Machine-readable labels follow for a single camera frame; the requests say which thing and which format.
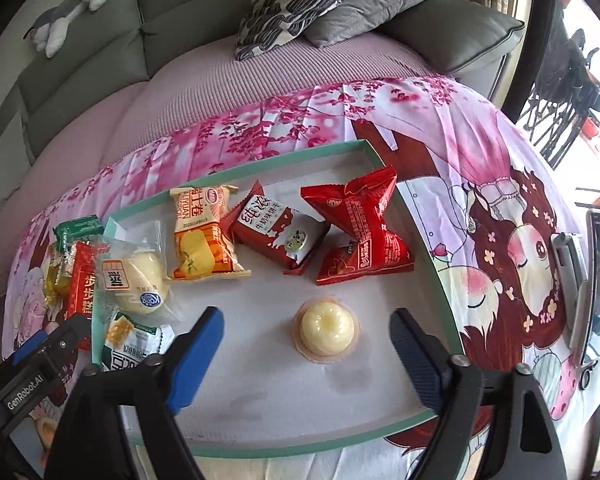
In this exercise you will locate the dark door frame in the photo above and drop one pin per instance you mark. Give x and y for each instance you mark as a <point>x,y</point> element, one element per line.
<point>532,35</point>

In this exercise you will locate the red gold-patterned packet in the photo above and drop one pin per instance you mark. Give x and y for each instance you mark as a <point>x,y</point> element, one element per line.
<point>82,280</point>

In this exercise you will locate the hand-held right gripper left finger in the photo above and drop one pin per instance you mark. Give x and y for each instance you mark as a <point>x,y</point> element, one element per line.
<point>195,360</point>

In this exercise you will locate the maroon biscuit packet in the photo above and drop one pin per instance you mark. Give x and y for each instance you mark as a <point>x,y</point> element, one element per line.
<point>260,225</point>

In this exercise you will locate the person's left hand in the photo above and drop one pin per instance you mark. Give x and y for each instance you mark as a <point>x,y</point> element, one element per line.
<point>45,432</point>

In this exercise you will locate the black metal rack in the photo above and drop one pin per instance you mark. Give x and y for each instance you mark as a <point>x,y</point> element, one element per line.
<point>555,115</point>

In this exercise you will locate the teal shallow box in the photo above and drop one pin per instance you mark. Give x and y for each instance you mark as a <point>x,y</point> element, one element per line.
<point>260,385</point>

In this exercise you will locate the grey pillow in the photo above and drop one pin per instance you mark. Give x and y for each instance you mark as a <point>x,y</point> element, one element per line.
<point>380,5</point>

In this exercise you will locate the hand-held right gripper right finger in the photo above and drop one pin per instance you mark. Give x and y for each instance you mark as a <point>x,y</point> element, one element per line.
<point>415,360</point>

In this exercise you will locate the red triangular snack packet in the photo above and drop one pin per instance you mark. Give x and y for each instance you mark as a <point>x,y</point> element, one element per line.
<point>365,225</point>

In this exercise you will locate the grey-green sofa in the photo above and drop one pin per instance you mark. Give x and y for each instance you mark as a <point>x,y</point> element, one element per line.
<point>180,35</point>

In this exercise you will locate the grey white plush toy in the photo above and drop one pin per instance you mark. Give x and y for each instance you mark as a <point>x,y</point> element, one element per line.
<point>60,25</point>

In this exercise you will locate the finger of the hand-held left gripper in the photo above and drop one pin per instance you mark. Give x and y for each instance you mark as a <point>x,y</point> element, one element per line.
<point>30,349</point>
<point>70,335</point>

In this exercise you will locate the pink ribbed sofa cover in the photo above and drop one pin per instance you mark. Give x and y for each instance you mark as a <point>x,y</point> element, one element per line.
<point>230,90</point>

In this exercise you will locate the dark green snack packet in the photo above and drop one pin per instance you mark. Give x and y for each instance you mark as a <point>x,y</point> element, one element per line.
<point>80,227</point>

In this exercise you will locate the clear bun packet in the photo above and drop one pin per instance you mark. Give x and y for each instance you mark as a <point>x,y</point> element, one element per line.
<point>135,270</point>

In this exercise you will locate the printed blanket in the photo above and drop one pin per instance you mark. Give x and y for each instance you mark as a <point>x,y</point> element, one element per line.
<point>480,160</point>

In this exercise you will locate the black patterned pillow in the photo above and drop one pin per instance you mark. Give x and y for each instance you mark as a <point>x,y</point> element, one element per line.
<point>290,10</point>

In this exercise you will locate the yellow jelly cup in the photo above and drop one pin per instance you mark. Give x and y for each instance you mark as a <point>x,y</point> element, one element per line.
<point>325,330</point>

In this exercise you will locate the orange white roll packet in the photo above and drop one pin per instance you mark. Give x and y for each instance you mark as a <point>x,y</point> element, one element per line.
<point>205,240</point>

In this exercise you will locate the green white snack packet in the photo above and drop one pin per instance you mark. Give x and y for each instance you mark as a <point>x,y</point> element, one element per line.
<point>130,345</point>

